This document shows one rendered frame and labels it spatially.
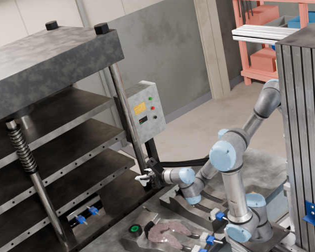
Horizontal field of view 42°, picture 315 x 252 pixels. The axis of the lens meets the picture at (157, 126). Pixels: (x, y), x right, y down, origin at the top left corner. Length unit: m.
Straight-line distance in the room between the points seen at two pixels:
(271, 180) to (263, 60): 3.34
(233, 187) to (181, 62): 3.99
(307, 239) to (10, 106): 1.70
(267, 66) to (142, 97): 3.29
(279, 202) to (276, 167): 0.25
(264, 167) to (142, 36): 2.77
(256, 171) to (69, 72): 1.49
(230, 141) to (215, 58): 4.28
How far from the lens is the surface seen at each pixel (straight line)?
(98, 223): 3.01
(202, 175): 2.11
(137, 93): 3.04
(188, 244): 2.52
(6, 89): 2.38
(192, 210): 2.70
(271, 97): 2.27
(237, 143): 1.77
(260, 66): 6.17
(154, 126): 3.20
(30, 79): 2.42
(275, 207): 3.08
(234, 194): 1.88
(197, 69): 5.91
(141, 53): 5.31
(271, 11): 6.02
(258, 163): 3.16
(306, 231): 2.19
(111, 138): 2.90
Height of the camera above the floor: 2.58
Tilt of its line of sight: 27 degrees down
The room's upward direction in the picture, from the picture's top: 15 degrees counter-clockwise
